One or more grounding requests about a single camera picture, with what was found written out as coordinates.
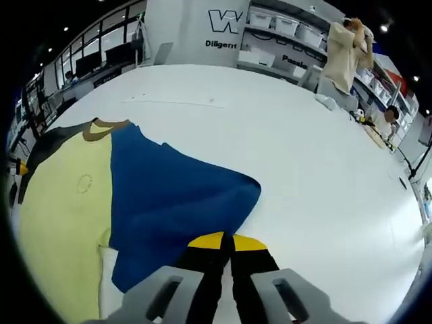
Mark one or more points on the white metal rack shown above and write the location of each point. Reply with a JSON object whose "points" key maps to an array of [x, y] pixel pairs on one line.
{"points": [[141, 40]]}

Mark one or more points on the row of white storage boxes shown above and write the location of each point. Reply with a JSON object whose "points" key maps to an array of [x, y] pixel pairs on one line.
{"points": [[287, 25]]}

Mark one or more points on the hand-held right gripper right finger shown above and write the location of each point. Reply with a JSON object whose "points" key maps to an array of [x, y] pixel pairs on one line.
{"points": [[253, 270]]}

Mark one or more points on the yellow blue black garment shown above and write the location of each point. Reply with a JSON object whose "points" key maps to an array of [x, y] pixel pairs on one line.
{"points": [[162, 195]]}

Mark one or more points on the grey chair back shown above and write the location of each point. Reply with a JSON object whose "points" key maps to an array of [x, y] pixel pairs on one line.
{"points": [[163, 53], [310, 78]]}

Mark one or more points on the black computer monitor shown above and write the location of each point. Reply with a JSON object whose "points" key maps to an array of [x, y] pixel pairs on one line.
{"points": [[87, 63], [119, 54]]}

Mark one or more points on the small white cloth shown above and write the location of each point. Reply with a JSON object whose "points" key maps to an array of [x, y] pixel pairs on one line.
{"points": [[326, 102]]}

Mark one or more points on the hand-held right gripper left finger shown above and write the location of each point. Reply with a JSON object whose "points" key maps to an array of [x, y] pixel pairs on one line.
{"points": [[202, 270]]}

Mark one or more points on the beige cloth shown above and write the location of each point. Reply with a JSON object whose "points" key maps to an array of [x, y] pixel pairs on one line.
{"points": [[378, 136]]}

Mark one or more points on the white shelf unit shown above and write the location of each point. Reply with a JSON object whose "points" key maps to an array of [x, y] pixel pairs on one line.
{"points": [[280, 37]]}

